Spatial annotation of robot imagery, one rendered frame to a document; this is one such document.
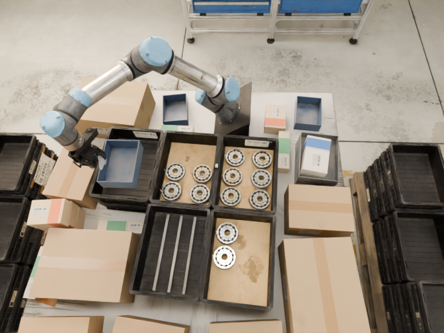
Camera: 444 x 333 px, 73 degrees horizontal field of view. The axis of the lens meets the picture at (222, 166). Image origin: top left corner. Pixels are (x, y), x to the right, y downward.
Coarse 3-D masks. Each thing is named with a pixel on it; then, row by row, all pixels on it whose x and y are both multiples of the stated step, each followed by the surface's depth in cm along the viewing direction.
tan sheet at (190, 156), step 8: (176, 144) 165; (184, 144) 164; (192, 144) 164; (176, 152) 163; (184, 152) 162; (192, 152) 162; (200, 152) 162; (208, 152) 162; (168, 160) 161; (176, 160) 160; (184, 160) 160; (192, 160) 160; (200, 160) 160; (208, 160) 160; (192, 168) 158; (192, 176) 156; (184, 184) 154; (192, 184) 154; (208, 184) 154; (184, 192) 152; (200, 192) 152; (184, 200) 151
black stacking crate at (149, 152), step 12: (120, 132) 162; (132, 132) 160; (156, 132) 158; (144, 144) 166; (156, 144) 165; (144, 156) 163; (144, 168) 159; (144, 180) 156; (96, 192) 149; (108, 192) 154; (120, 192) 154; (132, 192) 154; (144, 192) 154; (120, 204) 152; (132, 204) 151; (144, 204) 149
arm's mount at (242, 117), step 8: (240, 88) 172; (248, 88) 166; (240, 96) 169; (248, 96) 164; (240, 104) 166; (248, 104) 161; (240, 112) 164; (248, 112) 159; (216, 120) 178; (232, 120) 166; (240, 120) 161; (248, 120) 156; (216, 128) 175; (224, 128) 170; (232, 128) 164; (240, 128) 160; (248, 128) 161
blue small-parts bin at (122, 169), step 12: (108, 144) 133; (120, 144) 134; (132, 144) 134; (108, 156) 134; (120, 156) 135; (132, 156) 135; (108, 168) 133; (120, 168) 133; (132, 168) 132; (96, 180) 123; (108, 180) 130; (120, 180) 130; (132, 180) 123
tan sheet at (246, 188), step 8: (248, 152) 161; (272, 152) 160; (224, 160) 159; (248, 160) 159; (272, 160) 158; (224, 168) 157; (240, 168) 157; (248, 168) 157; (272, 168) 156; (232, 176) 155; (248, 176) 155; (224, 184) 153; (240, 184) 153; (248, 184) 153; (240, 192) 151; (248, 192) 151; (248, 200) 149; (248, 208) 148
